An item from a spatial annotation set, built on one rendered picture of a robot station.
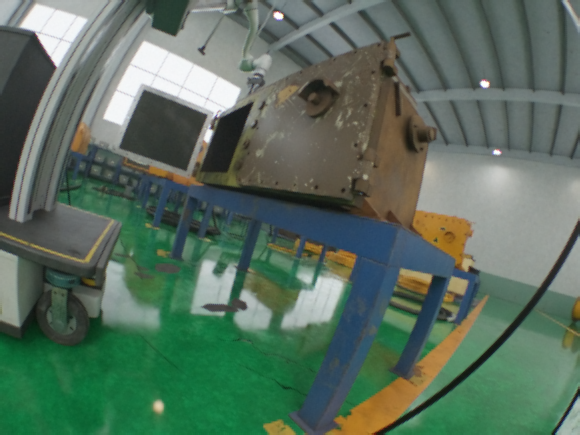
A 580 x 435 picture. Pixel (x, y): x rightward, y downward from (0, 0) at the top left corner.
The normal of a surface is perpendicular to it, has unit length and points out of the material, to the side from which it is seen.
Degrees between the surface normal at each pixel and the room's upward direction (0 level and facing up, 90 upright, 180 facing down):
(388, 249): 90
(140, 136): 90
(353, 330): 90
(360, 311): 90
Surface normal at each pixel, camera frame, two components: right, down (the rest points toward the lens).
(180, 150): 0.53, 0.15
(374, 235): -0.74, -0.25
